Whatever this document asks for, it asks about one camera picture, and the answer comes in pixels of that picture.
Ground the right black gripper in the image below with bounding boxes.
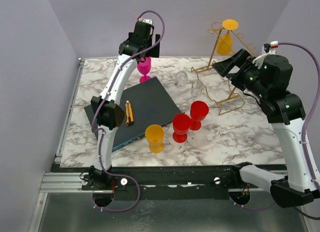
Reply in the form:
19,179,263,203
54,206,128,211
213,47,268,99

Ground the magenta plastic wine glass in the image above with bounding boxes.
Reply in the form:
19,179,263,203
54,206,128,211
137,57,151,83

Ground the gold wire glass rack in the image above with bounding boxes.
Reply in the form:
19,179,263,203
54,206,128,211
191,21,256,115

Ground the clear wine glass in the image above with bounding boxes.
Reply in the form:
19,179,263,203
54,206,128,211
174,71,188,100
190,80,204,101

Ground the red plastic wine glass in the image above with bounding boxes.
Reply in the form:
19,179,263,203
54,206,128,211
172,113,191,143

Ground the yellow plastic wine glass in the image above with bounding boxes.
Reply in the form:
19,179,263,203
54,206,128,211
145,124,165,154

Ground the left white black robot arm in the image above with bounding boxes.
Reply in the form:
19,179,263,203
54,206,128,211
88,18,162,190

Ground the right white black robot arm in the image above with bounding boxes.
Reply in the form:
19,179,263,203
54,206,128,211
212,49,320,208

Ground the orange utility knife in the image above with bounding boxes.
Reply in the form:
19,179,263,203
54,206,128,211
125,100,134,126

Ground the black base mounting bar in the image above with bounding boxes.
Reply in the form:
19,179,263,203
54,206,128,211
49,163,293,200

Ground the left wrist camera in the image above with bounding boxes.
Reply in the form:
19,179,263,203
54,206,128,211
137,16,153,25

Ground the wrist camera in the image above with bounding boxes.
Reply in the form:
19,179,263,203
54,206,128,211
137,16,153,25
252,40,279,68

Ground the dark blue network switch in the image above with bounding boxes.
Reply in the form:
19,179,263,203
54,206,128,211
97,77,181,151

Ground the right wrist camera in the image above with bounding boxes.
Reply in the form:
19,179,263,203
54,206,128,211
252,40,279,68

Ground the aluminium extrusion rail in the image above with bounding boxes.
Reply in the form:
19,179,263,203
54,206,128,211
39,172,112,194

